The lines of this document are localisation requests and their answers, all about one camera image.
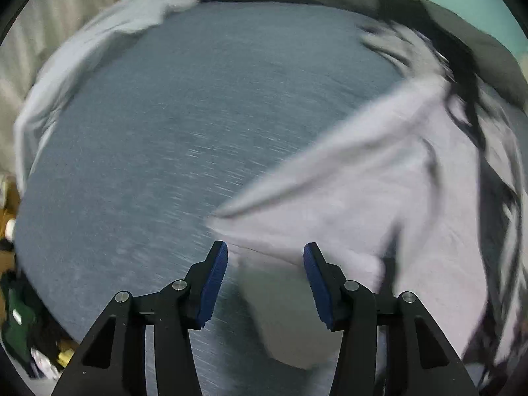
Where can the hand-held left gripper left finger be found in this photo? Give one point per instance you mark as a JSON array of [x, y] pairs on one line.
[[214, 284]]

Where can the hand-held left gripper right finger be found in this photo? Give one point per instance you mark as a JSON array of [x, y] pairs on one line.
[[317, 284]]

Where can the lavender jacket with black collar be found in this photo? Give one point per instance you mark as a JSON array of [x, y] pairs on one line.
[[350, 181]]

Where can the bed with blue sheet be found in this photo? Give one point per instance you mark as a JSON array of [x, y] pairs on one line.
[[165, 152]]

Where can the dark green bag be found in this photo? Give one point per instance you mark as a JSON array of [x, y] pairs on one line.
[[16, 317]]

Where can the black sweater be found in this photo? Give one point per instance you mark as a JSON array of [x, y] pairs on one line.
[[458, 74]]

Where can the light grey bed sheet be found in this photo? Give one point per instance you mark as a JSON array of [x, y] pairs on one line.
[[123, 12]]

